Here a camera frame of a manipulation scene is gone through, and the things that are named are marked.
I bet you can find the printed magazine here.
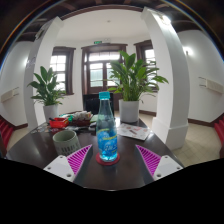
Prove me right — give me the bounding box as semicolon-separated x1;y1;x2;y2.
116;122;152;141

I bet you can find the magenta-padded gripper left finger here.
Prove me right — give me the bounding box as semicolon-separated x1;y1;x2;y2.
42;143;95;186

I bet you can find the small potted green plant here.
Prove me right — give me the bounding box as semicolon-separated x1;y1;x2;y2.
27;65;67;122

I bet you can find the large potted green plant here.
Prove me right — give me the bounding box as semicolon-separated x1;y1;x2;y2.
107;50;170;124

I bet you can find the dark-framed window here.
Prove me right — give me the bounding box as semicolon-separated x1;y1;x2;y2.
49;46;77;96
133;39;158;88

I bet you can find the white wall lamp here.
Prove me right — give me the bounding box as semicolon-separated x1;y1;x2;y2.
182;45;194;57

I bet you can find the flat round red coaster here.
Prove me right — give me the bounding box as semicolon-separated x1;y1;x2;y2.
95;152;121;166

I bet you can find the red carpeted staircase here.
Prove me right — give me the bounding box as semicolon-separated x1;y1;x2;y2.
0;114;15;149
213;114;224;147

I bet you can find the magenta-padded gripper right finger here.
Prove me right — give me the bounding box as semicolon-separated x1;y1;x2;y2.
134;143;184;185

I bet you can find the clear blue-capped drink bottle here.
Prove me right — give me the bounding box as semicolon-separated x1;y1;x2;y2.
95;91;119;163

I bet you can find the grey patterned ceramic cup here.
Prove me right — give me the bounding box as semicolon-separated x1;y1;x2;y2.
52;129;82;157

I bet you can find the dark wooden double door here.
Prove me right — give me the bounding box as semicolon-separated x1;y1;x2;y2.
81;43;128;96

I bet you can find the black chair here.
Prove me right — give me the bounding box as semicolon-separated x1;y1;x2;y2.
82;93;115;116

